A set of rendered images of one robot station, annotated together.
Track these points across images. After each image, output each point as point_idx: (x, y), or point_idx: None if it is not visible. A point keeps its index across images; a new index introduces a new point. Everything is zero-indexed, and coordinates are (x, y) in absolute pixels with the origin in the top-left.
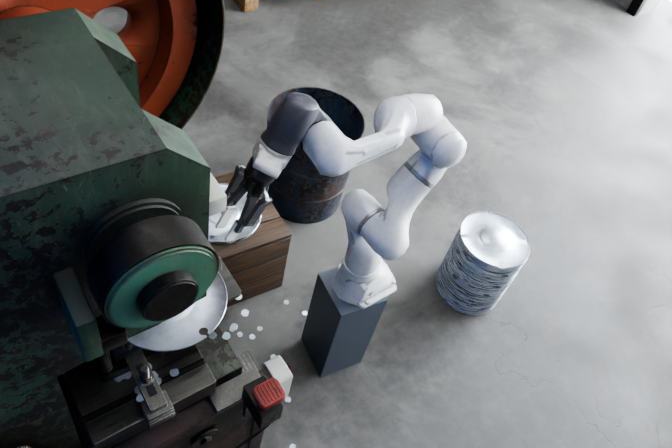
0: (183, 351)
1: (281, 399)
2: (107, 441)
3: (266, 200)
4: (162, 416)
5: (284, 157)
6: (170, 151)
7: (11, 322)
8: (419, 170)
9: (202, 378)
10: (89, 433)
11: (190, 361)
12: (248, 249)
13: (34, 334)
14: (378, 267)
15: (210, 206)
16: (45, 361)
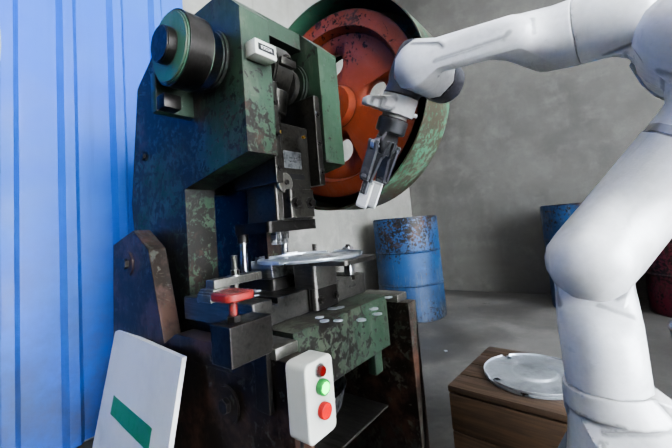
0: (279, 293)
1: (223, 296)
2: (189, 303)
3: (370, 139)
4: (204, 292)
5: (390, 94)
6: None
7: (175, 118)
8: (657, 118)
9: (253, 301)
10: (193, 294)
11: (270, 296)
12: (527, 406)
13: (180, 134)
14: (646, 406)
15: (246, 46)
16: (182, 166)
